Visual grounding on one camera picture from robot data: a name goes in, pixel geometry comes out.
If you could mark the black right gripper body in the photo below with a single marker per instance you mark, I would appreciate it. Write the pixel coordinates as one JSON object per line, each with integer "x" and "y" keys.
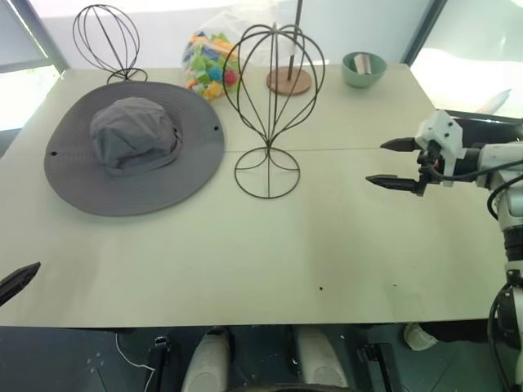
{"x": 431, "y": 161}

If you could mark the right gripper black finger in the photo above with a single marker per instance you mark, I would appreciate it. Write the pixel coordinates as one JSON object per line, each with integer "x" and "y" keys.
{"x": 402, "y": 144}
{"x": 398, "y": 183}

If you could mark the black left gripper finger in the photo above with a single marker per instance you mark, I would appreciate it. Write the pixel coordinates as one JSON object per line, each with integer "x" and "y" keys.
{"x": 18, "y": 279}

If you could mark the grey wide brim hat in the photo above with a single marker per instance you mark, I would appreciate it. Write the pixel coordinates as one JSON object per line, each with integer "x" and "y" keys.
{"x": 135, "y": 139}

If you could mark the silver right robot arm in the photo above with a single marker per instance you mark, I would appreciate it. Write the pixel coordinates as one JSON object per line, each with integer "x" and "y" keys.
{"x": 506, "y": 163}

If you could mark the round wooden base rod stand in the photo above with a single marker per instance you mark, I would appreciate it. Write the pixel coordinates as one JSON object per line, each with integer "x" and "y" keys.
{"x": 288, "y": 81}

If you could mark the black box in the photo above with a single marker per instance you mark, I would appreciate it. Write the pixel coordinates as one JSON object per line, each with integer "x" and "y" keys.
{"x": 490, "y": 126}

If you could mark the green bowl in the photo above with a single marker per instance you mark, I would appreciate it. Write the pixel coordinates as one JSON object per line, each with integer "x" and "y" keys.
{"x": 363, "y": 79}

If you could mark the small grey white packet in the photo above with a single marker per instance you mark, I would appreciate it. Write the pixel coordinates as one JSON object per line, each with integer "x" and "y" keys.
{"x": 363, "y": 63}

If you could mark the white round cap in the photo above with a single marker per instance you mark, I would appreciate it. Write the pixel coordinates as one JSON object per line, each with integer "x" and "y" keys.
{"x": 418, "y": 337}

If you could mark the white rounded robot leg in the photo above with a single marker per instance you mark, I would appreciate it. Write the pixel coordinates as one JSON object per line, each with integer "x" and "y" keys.
{"x": 208, "y": 363}
{"x": 320, "y": 361}

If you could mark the clear bag of colourful toys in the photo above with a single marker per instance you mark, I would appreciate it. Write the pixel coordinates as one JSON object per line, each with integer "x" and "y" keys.
{"x": 206, "y": 61}

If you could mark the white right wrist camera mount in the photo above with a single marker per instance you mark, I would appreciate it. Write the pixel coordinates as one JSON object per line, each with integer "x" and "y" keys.
{"x": 443, "y": 130}

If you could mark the dark window frame post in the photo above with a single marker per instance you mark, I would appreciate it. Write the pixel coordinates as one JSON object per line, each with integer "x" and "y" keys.
{"x": 38, "y": 32}
{"x": 425, "y": 28}

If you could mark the black table leg bracket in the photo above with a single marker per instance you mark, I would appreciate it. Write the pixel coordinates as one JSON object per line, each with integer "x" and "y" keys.
{"x": 378, "y": 363}
{"x": 161, "y": 361}

